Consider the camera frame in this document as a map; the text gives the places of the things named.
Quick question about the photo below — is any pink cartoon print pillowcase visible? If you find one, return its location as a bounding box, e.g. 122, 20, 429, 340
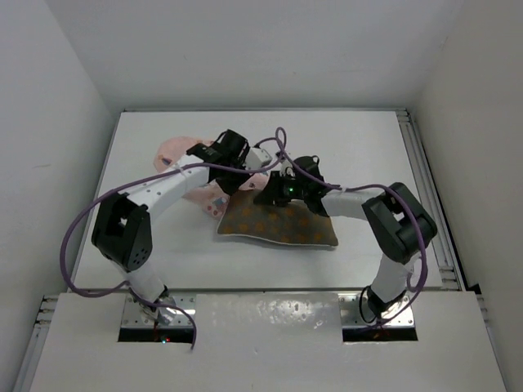
153, 136, 266, 221

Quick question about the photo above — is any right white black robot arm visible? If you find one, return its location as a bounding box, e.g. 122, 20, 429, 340
254, 156, 437, 323

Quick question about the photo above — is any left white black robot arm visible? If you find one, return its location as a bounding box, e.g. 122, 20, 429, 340
92, 130, 251, 313

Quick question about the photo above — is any white front cover board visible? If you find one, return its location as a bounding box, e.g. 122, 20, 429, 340
31, 292, 504, 391

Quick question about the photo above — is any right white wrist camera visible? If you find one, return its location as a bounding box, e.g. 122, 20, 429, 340
279, 160, 295, 178

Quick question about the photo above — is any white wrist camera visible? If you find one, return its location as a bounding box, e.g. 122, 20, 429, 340
279, 160, 295, 178
245, 147, 273, 171

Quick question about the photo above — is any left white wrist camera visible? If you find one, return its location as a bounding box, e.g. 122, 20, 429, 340
245, 147, 273, 171

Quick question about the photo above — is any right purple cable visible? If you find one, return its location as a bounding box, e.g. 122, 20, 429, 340
274, 127, 429, 327

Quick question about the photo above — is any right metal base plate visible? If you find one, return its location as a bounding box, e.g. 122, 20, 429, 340
338, 292, 415, 329

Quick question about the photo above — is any metal base plate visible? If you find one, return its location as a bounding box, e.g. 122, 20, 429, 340
338, 292, 415, 329
121, 294, 195, 329

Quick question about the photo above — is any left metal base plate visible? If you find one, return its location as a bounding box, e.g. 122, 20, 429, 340
121, 294, 195, 329

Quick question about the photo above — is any left aluminium frame rail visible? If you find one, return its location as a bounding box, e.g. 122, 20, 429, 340
13, 295, 59, 392

